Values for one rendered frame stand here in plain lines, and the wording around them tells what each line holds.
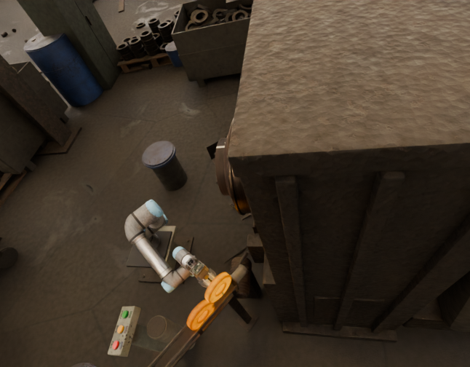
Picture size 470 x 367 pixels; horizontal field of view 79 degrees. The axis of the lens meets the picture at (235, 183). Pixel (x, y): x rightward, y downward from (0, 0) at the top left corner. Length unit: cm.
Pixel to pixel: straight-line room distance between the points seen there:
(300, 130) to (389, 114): 16
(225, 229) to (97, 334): 125
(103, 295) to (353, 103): 247
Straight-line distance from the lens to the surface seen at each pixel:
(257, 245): 149
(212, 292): 140
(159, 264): 168
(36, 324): 306
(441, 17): 88
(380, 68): 70
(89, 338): 270
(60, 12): 453
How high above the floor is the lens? 214
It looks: 52 degrees down
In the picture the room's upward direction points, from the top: 20 degrees counter-clockwise
